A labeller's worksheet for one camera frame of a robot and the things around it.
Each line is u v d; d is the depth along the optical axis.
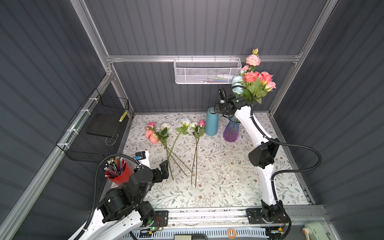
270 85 0.78
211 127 1.01
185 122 1.08
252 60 0.75
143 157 0.56
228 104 0.65
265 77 0.77
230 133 0.96
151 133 1.02
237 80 0.84
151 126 1.03
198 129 1.09
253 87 0.79
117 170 0.79
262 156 0.57
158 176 0.58
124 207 0.45
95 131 0.74
